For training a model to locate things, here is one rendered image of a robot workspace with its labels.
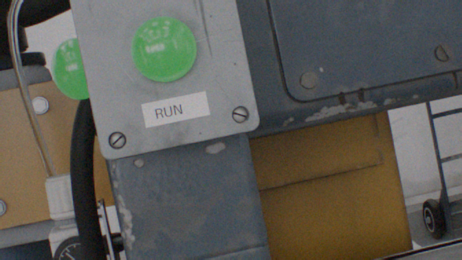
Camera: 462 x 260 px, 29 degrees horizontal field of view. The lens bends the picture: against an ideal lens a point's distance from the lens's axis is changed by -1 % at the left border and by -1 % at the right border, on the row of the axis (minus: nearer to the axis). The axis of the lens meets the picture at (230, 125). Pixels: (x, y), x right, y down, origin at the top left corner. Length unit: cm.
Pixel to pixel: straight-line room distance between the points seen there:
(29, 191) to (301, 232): 25
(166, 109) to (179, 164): 5
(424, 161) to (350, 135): 526
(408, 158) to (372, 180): 516
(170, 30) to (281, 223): 40
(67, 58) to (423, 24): 19
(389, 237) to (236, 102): 40
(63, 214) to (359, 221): 26
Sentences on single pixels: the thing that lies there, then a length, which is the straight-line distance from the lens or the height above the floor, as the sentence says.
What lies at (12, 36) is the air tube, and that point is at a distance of 61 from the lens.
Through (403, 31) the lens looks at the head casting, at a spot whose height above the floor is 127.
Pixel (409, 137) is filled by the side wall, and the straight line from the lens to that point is 595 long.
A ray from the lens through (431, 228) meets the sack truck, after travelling 587.
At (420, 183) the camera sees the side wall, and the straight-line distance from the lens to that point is 599.
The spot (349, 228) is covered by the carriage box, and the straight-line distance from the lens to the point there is 79.
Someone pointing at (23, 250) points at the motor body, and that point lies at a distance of 90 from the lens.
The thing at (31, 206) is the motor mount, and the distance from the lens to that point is 85.
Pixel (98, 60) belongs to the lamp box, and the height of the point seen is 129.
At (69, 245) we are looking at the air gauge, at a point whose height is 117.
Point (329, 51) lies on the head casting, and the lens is 48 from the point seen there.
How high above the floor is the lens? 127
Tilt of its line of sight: 3 degrees down
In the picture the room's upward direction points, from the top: 11 degrees counter-clockwise
